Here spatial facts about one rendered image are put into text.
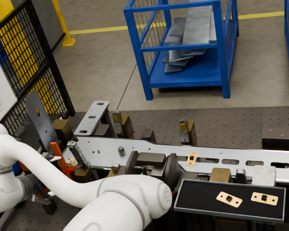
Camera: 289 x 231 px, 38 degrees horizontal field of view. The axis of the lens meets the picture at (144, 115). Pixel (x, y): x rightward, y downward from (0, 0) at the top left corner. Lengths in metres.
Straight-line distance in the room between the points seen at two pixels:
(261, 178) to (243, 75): 2.61
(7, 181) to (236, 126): 1.47
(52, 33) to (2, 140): 3.90
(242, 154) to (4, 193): 1.01
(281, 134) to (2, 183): 1.17
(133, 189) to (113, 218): 0.10
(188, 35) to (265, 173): 2.42
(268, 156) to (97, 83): 2.94
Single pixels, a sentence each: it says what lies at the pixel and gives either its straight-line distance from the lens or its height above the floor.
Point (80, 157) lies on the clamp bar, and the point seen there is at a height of 1.13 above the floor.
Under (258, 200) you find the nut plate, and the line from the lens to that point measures 1.50.
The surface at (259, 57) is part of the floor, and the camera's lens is 4.42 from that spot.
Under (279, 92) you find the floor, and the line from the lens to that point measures 3.90.
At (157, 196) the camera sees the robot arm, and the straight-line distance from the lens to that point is 0.99.
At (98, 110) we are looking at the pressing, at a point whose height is 1.00.
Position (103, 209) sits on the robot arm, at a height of 1.63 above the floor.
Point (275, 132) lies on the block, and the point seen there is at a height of 1.03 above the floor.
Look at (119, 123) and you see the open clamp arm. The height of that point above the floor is 1.06.
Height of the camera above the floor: 2.32
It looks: 37 degrees down
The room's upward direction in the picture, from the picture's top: 15 degrees counter-clockwise
